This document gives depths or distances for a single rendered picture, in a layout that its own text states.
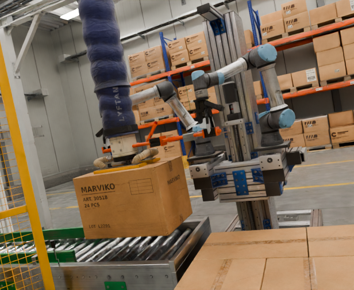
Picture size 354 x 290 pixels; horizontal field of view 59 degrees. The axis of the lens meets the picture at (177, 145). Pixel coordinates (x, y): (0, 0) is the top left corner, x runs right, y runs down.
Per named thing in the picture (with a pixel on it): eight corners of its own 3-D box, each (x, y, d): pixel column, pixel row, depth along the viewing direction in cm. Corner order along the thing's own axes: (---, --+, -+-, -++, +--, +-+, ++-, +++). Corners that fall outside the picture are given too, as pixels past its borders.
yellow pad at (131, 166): (93, 174, 198) (92, 167, 198) (103, 171, 208) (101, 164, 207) (139, 168, 185) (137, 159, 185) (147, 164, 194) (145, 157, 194)
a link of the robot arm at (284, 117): (283, 126, 211) (260, 47, 205) (299, 124, 197) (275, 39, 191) (269, 132, 207) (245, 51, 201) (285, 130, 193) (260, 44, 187)
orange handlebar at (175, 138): (89, 156, 212) (88, 151, 212) (114, 150, 240) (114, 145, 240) (220, 133, 175) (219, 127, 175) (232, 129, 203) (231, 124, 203)
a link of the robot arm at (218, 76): (214, 73, 192) (199, 76, 188) (224, 69, 182) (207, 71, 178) (217, 86, 193) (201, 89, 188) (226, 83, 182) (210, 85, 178)
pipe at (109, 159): (94, 168, 200) (92, 159, 200) (116, 161, 223) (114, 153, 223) (139, 161, 187) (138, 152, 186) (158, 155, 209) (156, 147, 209)
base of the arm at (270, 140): (262, 144, 225) (260, 131, 224) (284, 141, 218) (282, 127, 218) (259, 147, 211) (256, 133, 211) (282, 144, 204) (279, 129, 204)
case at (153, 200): (85, 239, 200) (72, 178, 198) (119, 218, 237) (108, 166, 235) (169, 235, 177) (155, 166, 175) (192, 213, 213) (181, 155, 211)
